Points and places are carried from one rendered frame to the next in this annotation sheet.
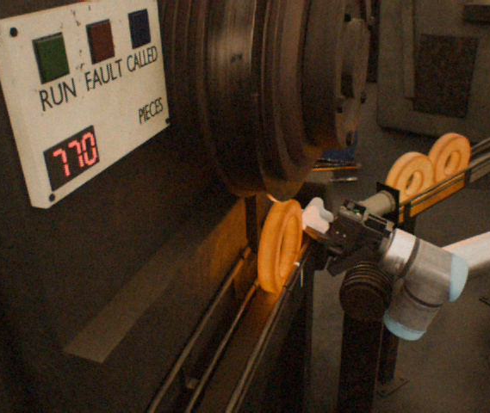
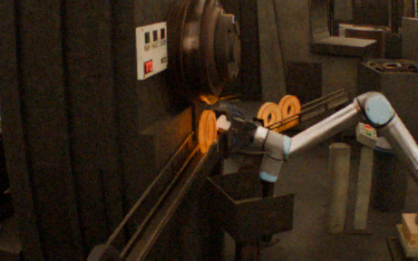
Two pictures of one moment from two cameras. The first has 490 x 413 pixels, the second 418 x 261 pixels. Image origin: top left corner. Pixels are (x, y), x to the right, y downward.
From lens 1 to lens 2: 131 cm
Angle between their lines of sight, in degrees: 14
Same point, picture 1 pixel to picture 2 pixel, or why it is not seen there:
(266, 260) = (202, 132)
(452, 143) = (289, 99)
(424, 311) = (274, 162)
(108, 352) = (155, 133)
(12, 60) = (141, 36)
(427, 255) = (273, 135)
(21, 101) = (141, 47)
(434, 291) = (277, 151)
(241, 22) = (195, 31)
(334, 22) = (225, 32)
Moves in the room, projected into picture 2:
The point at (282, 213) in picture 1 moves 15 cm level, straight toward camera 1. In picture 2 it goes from (208, 113) to (209, 122)
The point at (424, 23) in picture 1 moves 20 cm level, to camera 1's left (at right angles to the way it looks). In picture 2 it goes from (287, 54) to (267, 54)
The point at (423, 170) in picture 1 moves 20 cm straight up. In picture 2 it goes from (276, 111) to (275, 72)
